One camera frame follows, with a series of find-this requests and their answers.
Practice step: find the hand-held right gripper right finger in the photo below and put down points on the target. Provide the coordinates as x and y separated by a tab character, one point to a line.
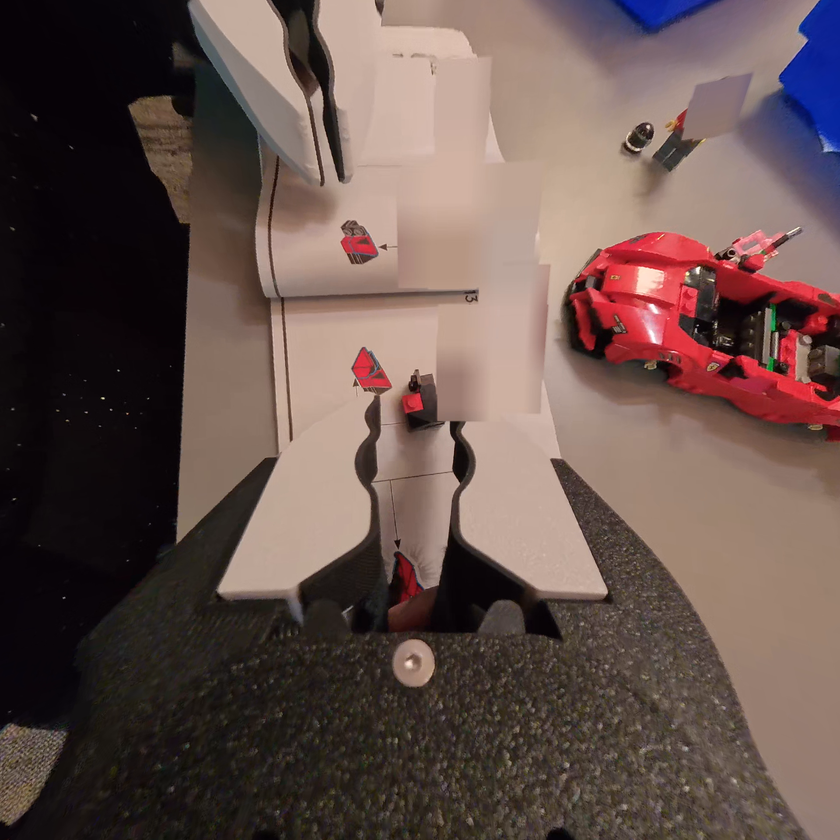
525	518

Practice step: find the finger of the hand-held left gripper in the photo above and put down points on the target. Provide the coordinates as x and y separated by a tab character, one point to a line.
256	72
351	59

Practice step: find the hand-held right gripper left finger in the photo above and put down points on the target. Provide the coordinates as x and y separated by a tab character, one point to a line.
308	512

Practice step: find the small black red lego assembly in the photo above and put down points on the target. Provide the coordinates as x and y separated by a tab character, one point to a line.
421	401

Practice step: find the lego instruction booklet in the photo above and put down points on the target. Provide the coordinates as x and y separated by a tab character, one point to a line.
308	262

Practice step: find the red lego car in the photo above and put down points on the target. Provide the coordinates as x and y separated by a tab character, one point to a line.
656	328

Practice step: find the black lego helmet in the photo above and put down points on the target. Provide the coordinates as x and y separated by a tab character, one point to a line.
640	136

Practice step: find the lego minifigure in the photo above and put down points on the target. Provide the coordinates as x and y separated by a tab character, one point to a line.
676	149

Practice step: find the red black lego sub-assembly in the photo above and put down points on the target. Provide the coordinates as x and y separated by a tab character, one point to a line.
754	248

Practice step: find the person's right hand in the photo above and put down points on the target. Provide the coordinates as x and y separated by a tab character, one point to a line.
412	610

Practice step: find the person's black clothing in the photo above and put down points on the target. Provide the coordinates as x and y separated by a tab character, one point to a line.
79	328

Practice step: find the blue plastic bin with divider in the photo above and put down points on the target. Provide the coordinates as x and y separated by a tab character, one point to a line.
814	72

